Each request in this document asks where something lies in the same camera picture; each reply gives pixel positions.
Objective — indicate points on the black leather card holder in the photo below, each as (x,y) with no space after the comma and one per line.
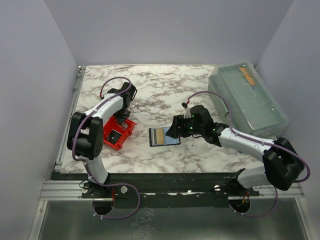
(168,141)

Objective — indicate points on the red plastic bin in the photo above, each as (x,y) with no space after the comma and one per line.
(125,129)

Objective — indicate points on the aluminium rail frame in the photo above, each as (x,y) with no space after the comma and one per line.
(160,89)

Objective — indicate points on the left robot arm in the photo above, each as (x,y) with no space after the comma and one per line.
(86,132)

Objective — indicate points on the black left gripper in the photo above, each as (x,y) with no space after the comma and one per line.
(120,119)

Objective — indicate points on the green plastic storage box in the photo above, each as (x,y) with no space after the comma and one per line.
(251,110)

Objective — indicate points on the yellow credit card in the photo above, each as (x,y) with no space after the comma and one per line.
(157,136)

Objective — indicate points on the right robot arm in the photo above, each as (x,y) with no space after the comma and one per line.
(281,164)

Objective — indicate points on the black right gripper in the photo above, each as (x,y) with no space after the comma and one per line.
(178,121)

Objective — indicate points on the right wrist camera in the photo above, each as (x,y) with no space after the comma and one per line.
(187,105)

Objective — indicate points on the black card in bin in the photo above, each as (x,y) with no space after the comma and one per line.
(113,137)

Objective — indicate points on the orange tool inside box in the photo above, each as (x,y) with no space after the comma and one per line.
(247,76)

